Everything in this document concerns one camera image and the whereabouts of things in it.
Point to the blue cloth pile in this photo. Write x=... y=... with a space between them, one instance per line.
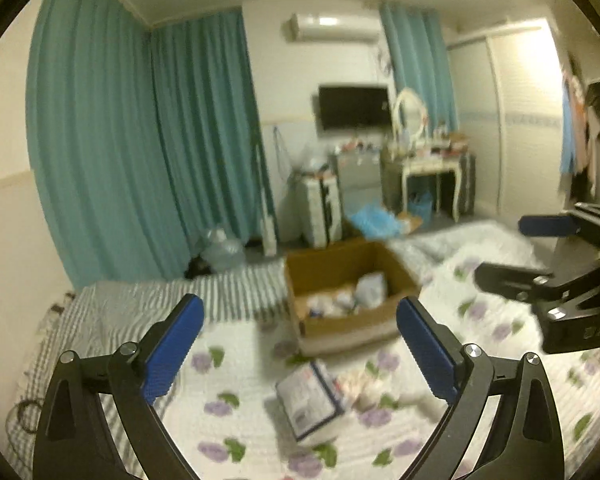
x=377 y=221

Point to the plastic bag with clutter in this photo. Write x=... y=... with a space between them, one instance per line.
x=311 y=161

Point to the clear plastic bag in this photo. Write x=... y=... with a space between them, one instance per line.
x=223 y=252

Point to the white dressing table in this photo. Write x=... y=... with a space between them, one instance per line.
x=425 y=165

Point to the white blue plastic packet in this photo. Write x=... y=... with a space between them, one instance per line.
x=371 y=289

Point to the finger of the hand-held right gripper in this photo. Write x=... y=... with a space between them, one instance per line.
x=510 y=280
x=545 y=225

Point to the white slim floor stand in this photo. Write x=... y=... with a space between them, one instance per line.
x=268 y=210

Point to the white blue tissue pack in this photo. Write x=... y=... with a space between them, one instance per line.
x=307 y=400

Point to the white crumpled plastic packets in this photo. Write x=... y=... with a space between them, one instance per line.
x=330 y=304

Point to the brown cardboard box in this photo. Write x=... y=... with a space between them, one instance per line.
x=345 y=327

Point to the wide teal curtain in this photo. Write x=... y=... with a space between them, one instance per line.
x=100 y=135

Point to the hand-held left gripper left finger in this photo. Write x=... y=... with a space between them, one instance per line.
x=172 y=350

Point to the hanging clothes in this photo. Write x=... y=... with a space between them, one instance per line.
x=577 y=130

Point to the white oval vanity mirror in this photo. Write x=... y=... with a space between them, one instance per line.
x=409 y=115

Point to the blue basket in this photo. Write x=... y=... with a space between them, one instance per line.
x=421 y=206

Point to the white air conditioner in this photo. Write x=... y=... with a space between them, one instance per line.
x=332 y=27

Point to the white wardrobe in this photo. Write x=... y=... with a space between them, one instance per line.
x=515 y=120

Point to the white floral blanket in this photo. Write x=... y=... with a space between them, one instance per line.
x=240 y=420

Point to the black wall television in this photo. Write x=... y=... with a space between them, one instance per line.
x=354 y=107

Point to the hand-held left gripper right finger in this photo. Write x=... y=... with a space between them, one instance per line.
x=427 y=350

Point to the grey cabinet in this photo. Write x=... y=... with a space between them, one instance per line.
x=357 y=170

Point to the grey striped bed sheet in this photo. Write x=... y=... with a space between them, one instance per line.
x=115 y=310

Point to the white suitcase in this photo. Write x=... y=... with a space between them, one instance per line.
x=316 y=210

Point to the narrow teal curtain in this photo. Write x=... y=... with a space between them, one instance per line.
x=420 y=65

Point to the pale pink soft packet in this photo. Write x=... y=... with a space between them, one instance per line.
x=365 y=387

